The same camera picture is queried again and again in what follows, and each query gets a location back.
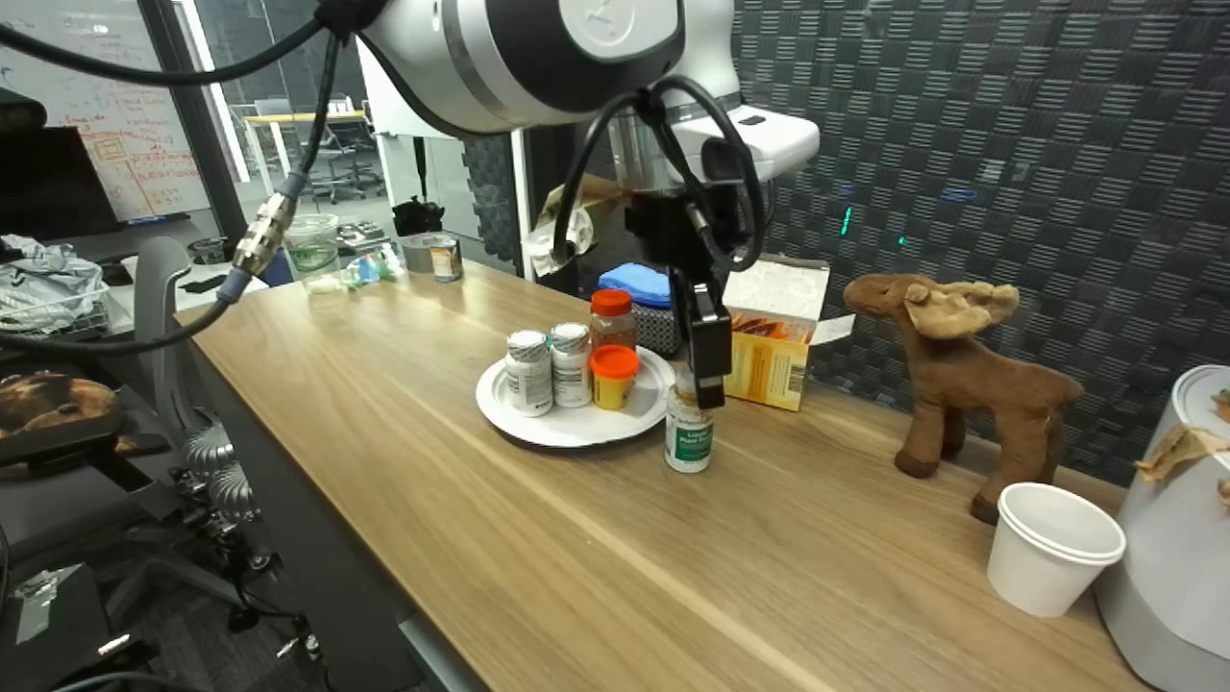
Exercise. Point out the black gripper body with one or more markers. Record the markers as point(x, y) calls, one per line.
point(685, 237)

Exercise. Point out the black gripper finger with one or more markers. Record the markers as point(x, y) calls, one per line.
point(681, 329)
point(713, 349)

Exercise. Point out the spice jar orange lid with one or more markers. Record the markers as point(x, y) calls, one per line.
point(611, 318)

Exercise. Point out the yellow tub orange lid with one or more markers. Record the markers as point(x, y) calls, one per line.
point(617, 377)

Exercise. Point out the yellowish green-label pill bottle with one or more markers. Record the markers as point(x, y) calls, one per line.
point(690, 442)

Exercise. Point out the white pill bottle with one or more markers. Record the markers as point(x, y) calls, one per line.
point(529, 374)
point(569, 365)

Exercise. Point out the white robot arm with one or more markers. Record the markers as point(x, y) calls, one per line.
point(539, 51)

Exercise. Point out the white paper plate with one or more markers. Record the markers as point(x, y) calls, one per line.
point(578, 429)

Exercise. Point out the grey mesh block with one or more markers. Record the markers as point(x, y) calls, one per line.
point(655, 331)

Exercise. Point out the open yellow cardboard box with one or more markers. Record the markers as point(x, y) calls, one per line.
point(772, 365)

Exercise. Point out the brown moose plush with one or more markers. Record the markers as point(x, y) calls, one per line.
point(945, 372)

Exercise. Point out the metal tin can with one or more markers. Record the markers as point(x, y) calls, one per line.
point(432, 256)

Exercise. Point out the clear plastic wrapper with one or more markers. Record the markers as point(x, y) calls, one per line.
point(371, 269)

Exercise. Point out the clear plastic container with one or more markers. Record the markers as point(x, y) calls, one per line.
point(307, 241)

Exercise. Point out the white paper cup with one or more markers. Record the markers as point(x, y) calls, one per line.
point(1049, 552)

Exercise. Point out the dark metal pole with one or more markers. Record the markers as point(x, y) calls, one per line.
point(195, 130)

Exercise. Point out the white cylindrical appliance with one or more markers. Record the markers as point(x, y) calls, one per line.
point(1176, 579)

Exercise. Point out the grey clothes pile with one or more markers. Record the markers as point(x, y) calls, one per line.
point(52, 288)

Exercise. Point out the brown patterned cushion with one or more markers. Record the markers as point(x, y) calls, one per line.
point(52, 405)

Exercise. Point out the white window frame strip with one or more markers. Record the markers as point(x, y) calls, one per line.
point(521, 206)

